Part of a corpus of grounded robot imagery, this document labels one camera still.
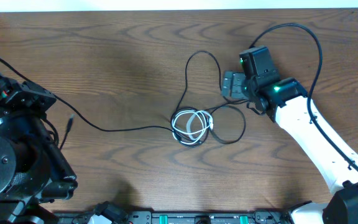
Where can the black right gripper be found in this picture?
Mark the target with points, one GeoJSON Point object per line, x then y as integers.
{"type": "Point", "coordinates": [236, 78]}

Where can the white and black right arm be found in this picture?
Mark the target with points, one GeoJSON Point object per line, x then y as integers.
{"type": "Point", "coordinates": [285, 102]}

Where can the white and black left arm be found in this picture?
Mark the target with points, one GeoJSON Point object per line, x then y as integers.
{"type": "Point", "coordinates": [33, 169]}

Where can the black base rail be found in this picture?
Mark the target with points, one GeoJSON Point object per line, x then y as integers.
{"type": "Point", "coordinates": [111, 213]}

